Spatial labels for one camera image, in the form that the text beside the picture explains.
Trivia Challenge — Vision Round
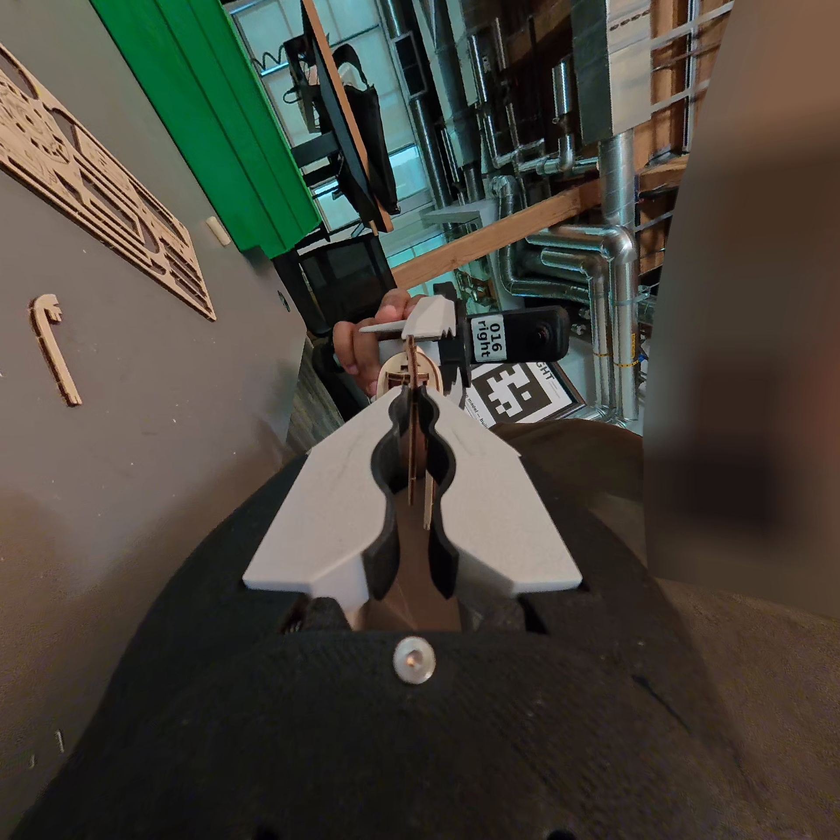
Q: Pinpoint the cluster of silver metal ducts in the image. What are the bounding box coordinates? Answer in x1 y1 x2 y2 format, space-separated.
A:
377 0 664 427

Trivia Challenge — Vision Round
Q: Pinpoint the white wall shelf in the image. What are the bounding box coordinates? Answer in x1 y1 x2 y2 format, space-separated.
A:
423 200 491 228

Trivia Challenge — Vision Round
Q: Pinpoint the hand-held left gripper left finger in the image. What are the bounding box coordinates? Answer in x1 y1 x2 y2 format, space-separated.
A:
243 386 404 630

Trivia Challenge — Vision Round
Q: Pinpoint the grey desk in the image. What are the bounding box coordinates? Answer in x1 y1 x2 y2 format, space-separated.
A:
0 0 312 840

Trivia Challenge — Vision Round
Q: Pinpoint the wooden puzzle sheet with gear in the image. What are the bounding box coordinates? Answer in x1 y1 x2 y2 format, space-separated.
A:
0 42 217 322

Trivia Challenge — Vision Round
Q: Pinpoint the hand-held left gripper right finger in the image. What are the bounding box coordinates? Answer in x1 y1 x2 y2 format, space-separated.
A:
416 386 584 601

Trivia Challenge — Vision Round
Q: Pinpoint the rectangular metal duct box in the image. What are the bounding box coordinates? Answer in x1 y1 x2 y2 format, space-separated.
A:
570 0 657 144

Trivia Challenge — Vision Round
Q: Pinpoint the wooden hook piece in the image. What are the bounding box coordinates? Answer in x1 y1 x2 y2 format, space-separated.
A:
29 293 83 406

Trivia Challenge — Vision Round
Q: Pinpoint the person's right hand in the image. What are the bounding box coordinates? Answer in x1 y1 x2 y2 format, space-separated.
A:
332 292 422 398

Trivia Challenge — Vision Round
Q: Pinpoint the black table with wooden edge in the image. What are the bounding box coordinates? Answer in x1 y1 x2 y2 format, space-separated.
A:
282 0 396 237

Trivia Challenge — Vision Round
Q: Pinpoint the framed tag poster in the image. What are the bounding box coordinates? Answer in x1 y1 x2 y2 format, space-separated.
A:
461 360 586 431

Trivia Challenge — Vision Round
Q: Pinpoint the wooden beam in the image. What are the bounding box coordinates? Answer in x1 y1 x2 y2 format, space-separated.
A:
390 177 601 291

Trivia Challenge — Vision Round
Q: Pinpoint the green plastic bin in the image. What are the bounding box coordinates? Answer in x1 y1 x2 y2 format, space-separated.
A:
91 0 322 260

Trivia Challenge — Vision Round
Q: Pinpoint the black mesh chair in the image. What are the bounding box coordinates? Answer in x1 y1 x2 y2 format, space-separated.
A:
272 233 398 339

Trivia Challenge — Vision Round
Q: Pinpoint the wooden ribbed model part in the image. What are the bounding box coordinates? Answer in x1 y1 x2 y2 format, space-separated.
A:
377 335 439 531

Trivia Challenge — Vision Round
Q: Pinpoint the black bag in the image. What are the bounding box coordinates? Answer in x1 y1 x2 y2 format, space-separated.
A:
331 45 401 215

